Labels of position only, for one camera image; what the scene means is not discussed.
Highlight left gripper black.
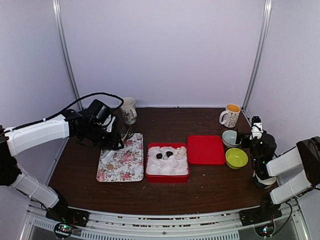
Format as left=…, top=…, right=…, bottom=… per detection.
left=85, top=122, right=124, bottom=150

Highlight metal tongs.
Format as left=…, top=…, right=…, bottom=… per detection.
left=100, top=126, right=135, bottom=165

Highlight red box lid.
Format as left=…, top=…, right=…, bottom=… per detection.
left=187, top=135, right=226, bottom=166

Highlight white square chocolate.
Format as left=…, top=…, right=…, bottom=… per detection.
left=177, top=147, right=187, bottom=158

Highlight dark heart chocolate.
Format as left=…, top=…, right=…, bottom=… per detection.
left=166, top=151, right=173, bottom=158

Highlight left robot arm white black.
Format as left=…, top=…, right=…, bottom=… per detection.
left=0, top=99, right=124, bottom=222

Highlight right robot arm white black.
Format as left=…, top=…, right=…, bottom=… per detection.
left=236, top=125, right=320, bottom=221

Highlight tan heart chocolate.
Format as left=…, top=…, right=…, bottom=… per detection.
left=106, top=164, right=114, bottom=170

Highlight light blue bowl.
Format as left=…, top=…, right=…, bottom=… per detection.
left=222, top=129, right=240, bottom=148

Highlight lime green bowl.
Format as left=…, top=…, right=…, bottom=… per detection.
left=225, top=148, right=249, bottom=170

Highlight white mug orange inside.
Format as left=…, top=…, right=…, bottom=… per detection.
left=218, top=103, right=241, bottom=128

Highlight floral cream mug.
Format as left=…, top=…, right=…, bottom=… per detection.
left=120, top=97, right=138, bottom=125

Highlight dark blue white bowl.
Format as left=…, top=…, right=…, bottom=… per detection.
left=252, top=172, right=277, bottom=190

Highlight floral rectangular tray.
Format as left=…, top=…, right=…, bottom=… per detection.
left=96, top=133, right=144, bottom=183

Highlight white paper liners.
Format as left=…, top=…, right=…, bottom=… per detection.
left=146, top=146, right=189, bottom=176

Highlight red box base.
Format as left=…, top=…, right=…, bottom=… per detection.
left=145, top=142, right=190, bottom=184

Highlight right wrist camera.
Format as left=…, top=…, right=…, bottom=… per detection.
left=250, top=116, right=264, bottom=140

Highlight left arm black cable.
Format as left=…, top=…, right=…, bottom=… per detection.
left=4, top=92, right=125, bottom=133

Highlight right aluminium frame post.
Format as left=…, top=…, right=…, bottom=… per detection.
left=242, top=0, right=273, bottom=112

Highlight aluminium frame post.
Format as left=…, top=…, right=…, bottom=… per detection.
left=242, top=0, right=273, bottom=112
left=52, top=0, right=80, bottom=100

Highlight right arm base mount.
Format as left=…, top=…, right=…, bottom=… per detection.
left=238, top=193, right=282, bottom=238

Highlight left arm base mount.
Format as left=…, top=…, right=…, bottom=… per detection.
left=41, top=189, right=90, bottom=240

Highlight left aluminium frame post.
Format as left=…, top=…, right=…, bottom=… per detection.
left=52, top=0, right=80, bottom=100

